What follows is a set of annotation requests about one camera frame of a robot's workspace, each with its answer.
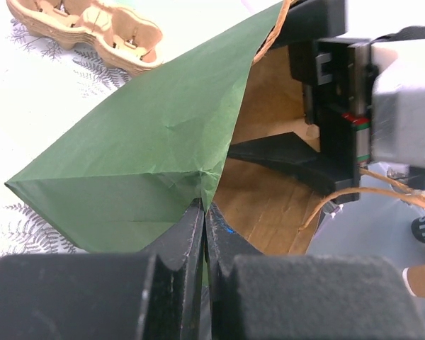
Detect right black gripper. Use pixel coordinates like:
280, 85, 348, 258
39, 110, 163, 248
227, 1, 375, 193

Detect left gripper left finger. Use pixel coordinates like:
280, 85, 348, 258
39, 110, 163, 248
0, 199, 205, 339

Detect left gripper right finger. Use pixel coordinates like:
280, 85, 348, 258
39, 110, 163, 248
205, 205, 425, 339

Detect green paper bag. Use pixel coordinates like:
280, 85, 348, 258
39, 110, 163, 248
4, 0, 425, 284

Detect stacked brown paper cups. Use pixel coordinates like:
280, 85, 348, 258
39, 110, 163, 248
402, 264, 425, 298

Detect stacked cardboard cup carriers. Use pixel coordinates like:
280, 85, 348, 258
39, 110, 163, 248
6, 1, 163, 76

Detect floral table mat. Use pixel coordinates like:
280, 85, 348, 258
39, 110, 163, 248
0, 0, 291, 263

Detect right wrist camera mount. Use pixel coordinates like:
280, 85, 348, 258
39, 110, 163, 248
371, 26, 425, 168

